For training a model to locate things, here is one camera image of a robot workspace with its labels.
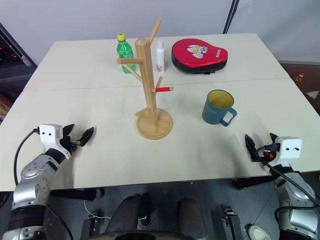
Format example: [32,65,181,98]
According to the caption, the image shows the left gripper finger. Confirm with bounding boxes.
[79,126,97,147]
[62,123,76,138]

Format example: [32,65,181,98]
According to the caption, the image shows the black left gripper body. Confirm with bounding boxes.
[59,134,85,158]

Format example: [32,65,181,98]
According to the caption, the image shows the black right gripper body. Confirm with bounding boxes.
[251,142,281,166]

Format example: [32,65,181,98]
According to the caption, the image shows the blue mug yellow inside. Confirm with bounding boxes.
[201,89,238,128]

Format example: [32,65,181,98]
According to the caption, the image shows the wooden mug tree stand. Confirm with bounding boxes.
[116,17,174,141]

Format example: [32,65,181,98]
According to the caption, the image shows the orange bottle red cap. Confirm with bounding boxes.
[291,72,307,89]

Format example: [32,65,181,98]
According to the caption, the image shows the black floor stand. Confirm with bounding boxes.
[79,213,99,240]
[221,205,244,240]

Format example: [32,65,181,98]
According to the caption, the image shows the white shoe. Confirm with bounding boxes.
[247,223,272,240]

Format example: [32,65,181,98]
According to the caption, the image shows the dark rounded shape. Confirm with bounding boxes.
[106,193,152,236]
[174,196,209,236]

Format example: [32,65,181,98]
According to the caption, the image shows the green plastic bottle yellow cap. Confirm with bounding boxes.
[116,32,139,76]

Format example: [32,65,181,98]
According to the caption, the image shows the dark slanted panel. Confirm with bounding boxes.
[0,21,39,81]

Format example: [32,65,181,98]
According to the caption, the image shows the red black punching pad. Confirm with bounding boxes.
[170,38,229,75]

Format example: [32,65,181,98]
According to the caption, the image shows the white plastic bottle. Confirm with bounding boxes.
[155,38,167,74]

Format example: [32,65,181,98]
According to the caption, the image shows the black pole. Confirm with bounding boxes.
[223,0,240,35]

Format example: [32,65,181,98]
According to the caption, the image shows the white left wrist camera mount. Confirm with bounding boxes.
[39,123,71,159]

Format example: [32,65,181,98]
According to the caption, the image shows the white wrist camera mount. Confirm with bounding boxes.
[267,136,303,166]
[39,123,71,159]

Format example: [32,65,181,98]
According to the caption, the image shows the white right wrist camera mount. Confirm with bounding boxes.
[267,136,303,166]

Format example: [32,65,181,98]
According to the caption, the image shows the black table bracket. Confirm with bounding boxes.
[231,175,277,191]
[49,187,105,202]

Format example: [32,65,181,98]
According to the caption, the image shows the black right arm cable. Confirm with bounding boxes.
[255,145,320,228]

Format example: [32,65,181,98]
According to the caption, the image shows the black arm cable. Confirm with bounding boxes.
[255,145,320,228]
[13,127,41,186]

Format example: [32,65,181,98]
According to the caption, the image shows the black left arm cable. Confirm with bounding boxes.
[13,127,41,186]

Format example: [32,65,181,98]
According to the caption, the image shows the thin white wire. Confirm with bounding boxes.
[83,199,112,221]

